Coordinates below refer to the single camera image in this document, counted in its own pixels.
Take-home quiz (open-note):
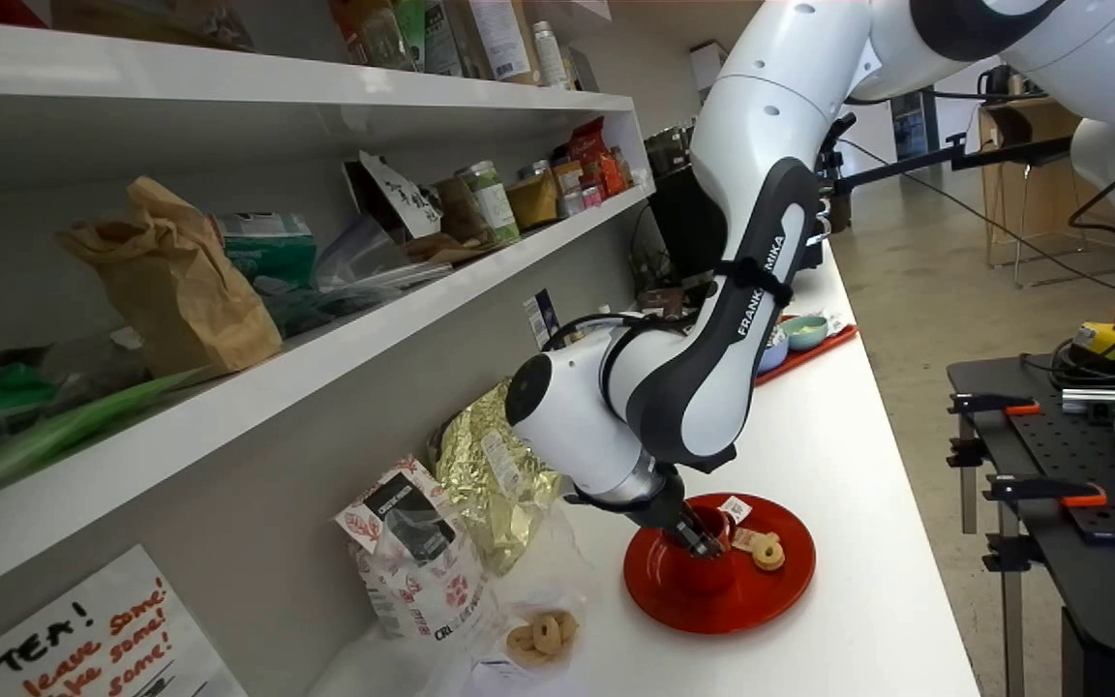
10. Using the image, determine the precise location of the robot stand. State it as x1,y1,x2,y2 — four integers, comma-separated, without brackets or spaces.
946,352,1115,697

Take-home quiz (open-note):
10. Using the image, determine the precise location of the yellow device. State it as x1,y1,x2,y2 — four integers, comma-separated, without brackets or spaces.
1071,320,1115,362

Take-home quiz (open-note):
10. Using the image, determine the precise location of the black and white packet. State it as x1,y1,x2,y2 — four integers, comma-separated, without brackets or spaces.
343,151,444,245

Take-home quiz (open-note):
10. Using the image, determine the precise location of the heap of green plastic bags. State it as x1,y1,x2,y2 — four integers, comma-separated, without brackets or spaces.
0,360,205,516

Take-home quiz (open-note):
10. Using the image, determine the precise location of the orange handled clamp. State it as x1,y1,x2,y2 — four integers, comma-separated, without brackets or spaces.
948,391,1042,418
981,473,1109,510

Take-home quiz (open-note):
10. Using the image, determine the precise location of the coil of black cable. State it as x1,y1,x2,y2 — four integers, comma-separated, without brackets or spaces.
1019,336,1115,391

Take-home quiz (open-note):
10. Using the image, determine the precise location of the white and red printed bag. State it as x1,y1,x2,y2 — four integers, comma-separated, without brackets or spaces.
334,456,498,647

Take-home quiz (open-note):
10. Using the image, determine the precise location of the gold foil bag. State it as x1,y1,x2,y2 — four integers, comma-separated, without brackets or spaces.
435,379,565,576

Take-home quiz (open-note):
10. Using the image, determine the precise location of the green packet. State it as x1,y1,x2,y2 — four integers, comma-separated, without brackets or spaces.
213,212,319,293

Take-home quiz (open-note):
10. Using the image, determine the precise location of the small dark card box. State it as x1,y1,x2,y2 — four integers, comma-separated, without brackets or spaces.
523,288,561,350

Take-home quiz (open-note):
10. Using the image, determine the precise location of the glass jar with green lid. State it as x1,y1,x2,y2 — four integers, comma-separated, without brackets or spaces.
456,160,522,245

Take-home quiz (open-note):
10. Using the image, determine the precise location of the clear plastic bag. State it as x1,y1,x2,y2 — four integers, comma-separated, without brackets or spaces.
256,215,454,338

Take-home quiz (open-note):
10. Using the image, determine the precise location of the yellow jar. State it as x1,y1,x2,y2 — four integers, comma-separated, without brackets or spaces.
506,163,560,232

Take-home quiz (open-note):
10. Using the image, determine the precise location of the white bottle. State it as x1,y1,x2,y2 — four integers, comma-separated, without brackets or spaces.
532,20,570,90

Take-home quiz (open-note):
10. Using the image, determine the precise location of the clear bag of ring cookies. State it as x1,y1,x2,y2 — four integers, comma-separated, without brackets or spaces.
476,600,586,681

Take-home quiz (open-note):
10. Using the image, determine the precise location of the white wall shelf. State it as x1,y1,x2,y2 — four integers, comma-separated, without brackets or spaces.
0,17,656,613

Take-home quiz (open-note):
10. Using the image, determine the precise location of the black coffee machine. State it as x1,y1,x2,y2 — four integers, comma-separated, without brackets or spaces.
648,163,730,288

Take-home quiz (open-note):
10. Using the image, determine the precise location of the small jar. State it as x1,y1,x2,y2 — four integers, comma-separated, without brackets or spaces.
556,159,587,218

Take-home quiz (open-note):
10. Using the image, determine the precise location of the camera on mount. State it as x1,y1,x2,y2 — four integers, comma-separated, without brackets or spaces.
814,110,1073,235

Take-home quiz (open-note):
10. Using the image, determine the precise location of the wooden table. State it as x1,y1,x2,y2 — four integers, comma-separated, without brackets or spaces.
977,95,1115,288

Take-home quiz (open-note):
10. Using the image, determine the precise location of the red tray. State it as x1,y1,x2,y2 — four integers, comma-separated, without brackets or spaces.
754,315,859,388

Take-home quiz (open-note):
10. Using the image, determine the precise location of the teal bowl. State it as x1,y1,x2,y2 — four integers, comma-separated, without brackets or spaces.
781,314,830,352

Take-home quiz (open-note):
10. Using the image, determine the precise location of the red packet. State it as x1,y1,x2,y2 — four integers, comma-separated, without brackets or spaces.
566,117,628,200

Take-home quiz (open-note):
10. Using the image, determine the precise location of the handwritten paper sign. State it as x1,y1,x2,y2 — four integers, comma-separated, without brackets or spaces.
0,543,250,697

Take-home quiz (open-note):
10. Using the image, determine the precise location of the row of boxes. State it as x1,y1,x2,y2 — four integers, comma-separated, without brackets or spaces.
329,0,541,86

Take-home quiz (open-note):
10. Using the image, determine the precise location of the blue bowl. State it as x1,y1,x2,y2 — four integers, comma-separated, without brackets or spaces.
758,329,792,377

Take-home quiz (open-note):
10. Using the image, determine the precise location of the orange plate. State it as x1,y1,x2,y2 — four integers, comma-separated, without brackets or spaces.
622,493,818,636

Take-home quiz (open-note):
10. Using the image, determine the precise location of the orange cup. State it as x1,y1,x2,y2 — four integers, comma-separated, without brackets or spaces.
659,509,744,596

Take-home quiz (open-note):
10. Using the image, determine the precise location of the brown paper bag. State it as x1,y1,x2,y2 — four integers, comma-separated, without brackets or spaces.
56,175,284,379

